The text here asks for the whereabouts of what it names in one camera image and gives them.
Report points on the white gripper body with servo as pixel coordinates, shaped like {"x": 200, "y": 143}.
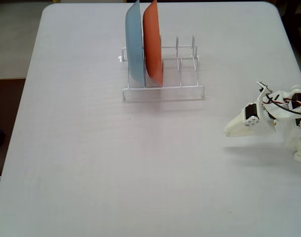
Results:
{"x": 260, "y": 125}

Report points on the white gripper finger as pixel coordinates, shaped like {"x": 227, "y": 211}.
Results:
{"x": 251, "y": 130}
{"x": 239, "y": 121}

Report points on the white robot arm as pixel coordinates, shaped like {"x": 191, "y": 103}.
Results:
{"x": 280, "y": 95}

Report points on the orange red plate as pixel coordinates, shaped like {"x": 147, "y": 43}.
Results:
{"x": 153, "y": 44}

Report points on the light blue plate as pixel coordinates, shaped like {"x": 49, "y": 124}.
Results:
{"x": 134, "y": 44}

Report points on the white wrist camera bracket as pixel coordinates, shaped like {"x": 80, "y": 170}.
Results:
{"x": 261, "y": 95}

